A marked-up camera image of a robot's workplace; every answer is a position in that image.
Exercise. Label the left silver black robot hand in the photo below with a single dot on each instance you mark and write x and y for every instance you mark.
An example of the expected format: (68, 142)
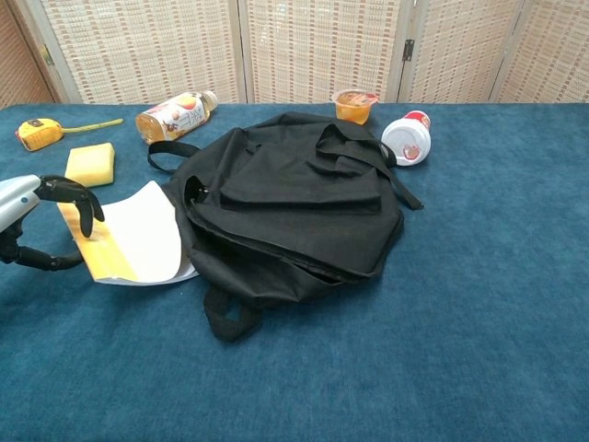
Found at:
(14, 198)

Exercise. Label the white and yellow book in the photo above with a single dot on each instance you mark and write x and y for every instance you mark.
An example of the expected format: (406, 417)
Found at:
(138, 239)

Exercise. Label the black backpack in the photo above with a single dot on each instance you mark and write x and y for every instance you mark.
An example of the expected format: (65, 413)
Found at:
(294, 221)

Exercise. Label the yellow tape measure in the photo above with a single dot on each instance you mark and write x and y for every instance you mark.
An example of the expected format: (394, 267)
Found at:
(39, 133)

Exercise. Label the yellow sponge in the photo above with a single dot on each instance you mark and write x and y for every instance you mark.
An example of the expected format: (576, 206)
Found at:
(92, 163)

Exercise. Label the metal screen hinge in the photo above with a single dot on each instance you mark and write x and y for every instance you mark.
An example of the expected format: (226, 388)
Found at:
(47, 55)
(408, 50)

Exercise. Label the tea bottle with label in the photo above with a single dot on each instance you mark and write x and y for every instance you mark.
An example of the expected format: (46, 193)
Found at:
(170, 122)

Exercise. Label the woven folding screen panel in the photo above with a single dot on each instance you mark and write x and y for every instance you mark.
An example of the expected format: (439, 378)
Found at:
(552, 46)
(138, 46)
(322, 46)
(460, 46)

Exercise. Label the orange jelly cup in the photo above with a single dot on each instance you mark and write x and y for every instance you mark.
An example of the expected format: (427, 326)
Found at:
(352, 110)

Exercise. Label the red and white cup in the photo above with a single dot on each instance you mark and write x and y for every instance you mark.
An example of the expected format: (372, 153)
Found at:
(405, 140)

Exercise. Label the blue table cover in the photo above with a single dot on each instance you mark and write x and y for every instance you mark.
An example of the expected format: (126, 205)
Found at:
(460, 299)

